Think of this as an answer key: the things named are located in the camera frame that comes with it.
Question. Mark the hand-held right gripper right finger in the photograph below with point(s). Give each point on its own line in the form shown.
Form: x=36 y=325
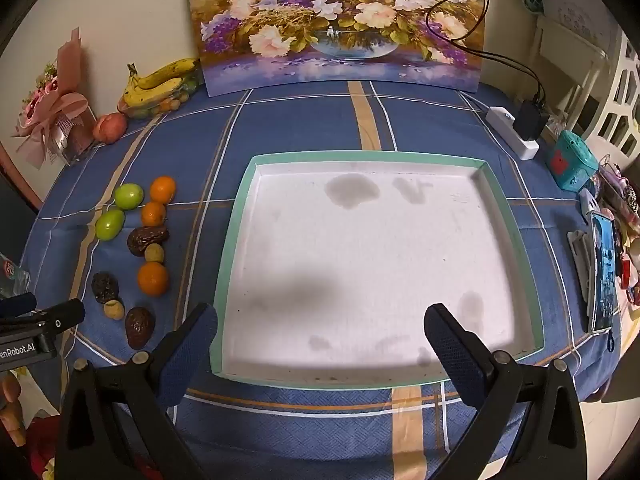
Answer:
x=450 y=355

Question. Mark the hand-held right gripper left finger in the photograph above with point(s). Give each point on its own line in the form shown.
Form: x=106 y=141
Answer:
x=192 y=355

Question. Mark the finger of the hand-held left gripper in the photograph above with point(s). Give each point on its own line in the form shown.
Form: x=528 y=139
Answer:
x=55 y=315
x=17 y=304

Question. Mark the dark brown wrinkled avocado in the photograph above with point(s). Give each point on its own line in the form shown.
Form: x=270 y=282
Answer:
x=146 y=240
x=139 y=327
x=105 y=287

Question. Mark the small tan longan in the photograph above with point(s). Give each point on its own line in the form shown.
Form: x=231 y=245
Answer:
x=114 y=309
x=154 y=253

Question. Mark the orange tangerine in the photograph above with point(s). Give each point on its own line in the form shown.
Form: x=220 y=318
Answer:
x=153 y=278
x=153 y=214
x=163 y=189

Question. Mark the green round fruit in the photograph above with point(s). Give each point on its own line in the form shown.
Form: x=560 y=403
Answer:
x=129 y=196
x=110 y=224

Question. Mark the white tray with green rim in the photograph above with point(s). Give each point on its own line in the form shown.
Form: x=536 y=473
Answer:
x=360 y=260

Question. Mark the person's left hand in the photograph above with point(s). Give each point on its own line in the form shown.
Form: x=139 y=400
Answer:
x=10 y=410

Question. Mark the clear plastic bottle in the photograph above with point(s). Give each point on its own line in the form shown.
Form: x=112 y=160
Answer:
x=12 y=275

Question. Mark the red cloth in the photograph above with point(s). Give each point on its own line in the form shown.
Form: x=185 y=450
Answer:
x=42 y=445

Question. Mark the grey phone stand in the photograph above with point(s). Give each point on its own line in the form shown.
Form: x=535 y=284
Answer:
x=580 y=265

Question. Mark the smartphone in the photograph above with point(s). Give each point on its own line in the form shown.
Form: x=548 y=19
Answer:
x=602 y=270

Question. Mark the red peach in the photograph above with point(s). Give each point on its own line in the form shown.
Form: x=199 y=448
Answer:
x=110 y=127

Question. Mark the pink flower bouquet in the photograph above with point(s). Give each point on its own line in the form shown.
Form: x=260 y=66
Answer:
x=55 y=105

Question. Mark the small white plastic item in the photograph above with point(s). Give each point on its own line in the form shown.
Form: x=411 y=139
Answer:
x=590 y=205

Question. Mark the teal toy box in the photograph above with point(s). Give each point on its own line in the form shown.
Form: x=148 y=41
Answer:
x=575 y=165

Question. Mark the pile of small trinkets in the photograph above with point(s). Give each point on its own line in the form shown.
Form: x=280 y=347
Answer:
x=625 y=200

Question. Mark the glass fruit bowl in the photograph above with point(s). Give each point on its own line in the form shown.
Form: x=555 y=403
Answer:
x=160 y=106

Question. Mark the white power strip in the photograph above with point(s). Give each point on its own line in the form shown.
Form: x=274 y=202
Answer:
x=500 y=119

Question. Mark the yellow banana bunch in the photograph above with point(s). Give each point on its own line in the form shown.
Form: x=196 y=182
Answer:
x=150 y=91

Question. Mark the black power adapter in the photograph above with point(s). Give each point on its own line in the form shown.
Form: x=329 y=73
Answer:
x=531 y=120

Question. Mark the blue plaid tablecloth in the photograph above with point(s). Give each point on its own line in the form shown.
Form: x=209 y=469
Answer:
x=310 y=125

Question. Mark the white lattice cabinet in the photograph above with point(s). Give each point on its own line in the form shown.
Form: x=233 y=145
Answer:
x=625 y=90

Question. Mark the white wooden chair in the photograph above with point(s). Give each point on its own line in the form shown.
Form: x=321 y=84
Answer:
x=545 y=45

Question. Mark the floral painting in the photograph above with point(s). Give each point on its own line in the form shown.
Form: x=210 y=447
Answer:
x=325 y=20

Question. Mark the white round plaque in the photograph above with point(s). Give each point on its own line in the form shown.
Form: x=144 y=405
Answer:
x=580 y=10

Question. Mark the brown wooden frame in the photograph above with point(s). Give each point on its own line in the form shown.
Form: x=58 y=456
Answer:
x=20 y=180

